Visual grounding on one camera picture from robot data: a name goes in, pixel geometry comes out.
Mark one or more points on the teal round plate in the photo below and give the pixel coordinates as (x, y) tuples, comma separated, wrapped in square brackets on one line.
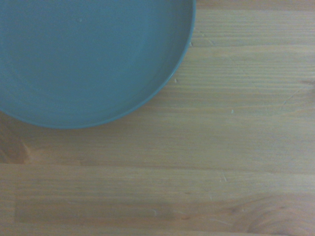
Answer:
[(81, 61)]

